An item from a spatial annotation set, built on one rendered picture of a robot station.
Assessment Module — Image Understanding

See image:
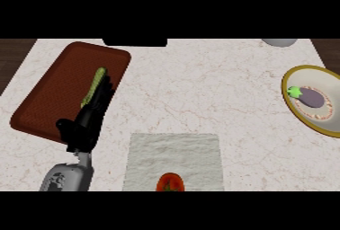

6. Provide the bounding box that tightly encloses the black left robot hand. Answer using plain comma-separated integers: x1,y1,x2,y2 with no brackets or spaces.
55,75,118,155

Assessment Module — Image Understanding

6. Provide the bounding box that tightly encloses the dark red placemat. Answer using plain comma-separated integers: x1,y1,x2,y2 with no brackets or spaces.
9,40,133,146

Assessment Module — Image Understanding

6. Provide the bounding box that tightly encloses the white textured placemat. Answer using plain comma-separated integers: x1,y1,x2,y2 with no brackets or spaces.
123,132,226,192

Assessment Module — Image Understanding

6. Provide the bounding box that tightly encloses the purple eggplant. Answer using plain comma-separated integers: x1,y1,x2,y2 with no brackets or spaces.
285,85,327,109

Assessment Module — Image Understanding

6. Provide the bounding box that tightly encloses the gold-rimmed white bowl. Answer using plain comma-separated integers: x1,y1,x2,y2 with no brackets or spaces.
281,64,340,139

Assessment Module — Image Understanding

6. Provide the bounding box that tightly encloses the green cucumber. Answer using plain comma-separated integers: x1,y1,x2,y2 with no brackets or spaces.
80,66,109,110

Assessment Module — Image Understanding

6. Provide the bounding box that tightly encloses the red tomato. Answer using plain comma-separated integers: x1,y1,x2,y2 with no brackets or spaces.
154,172,186,192

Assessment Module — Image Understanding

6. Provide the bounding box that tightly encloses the grey round object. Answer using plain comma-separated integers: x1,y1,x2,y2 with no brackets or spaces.
260,38,299,49

